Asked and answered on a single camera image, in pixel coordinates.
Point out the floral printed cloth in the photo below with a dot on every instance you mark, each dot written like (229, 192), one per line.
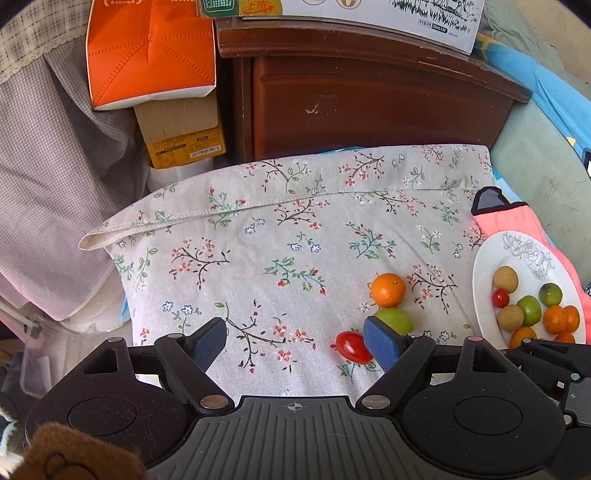
(277, 240)

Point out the orange and white box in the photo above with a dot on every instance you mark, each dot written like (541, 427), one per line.
(152, 50)

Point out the grey checked cloth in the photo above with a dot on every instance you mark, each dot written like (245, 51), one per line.
(60, 184)

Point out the small orange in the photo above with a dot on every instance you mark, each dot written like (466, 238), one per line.
(554, 319)
(573, 318)
(564, 338)
(388, 290)
(522, 337)

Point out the blue printed pillow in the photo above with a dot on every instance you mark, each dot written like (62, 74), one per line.
(554, 87)

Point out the pink cloth with black trim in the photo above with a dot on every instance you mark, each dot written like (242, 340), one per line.
(508, 217)

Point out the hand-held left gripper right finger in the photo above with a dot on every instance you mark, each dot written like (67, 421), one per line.
(381, 344)

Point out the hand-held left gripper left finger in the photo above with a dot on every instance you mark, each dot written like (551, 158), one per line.
(210, 341)

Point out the red cherry tomato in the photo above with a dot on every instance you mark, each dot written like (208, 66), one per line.
(353, 346)
(500, 297)

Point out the brown longan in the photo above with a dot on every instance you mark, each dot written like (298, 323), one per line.
(511, 317)
(506, 279)

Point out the green jujube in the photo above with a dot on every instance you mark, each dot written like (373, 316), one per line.
(400, 320)
(551, 294)
(529, 310)

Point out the brown cardboard box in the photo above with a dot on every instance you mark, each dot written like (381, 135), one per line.
(184, 134)

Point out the white plate with flower drawing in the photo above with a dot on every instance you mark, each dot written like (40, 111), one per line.
(485, 272)

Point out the white printed carton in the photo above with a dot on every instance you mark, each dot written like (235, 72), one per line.
(369, 18)

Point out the brown plush toy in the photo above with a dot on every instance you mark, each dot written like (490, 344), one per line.
(69, 454)

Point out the grey-green cushion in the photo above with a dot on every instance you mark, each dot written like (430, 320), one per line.
(540, 175)

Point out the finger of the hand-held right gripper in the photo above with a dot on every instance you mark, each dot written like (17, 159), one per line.
(549, 345)
(535, 369)

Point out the dark wooden nightstand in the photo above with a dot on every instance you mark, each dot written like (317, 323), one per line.
(369, 101)

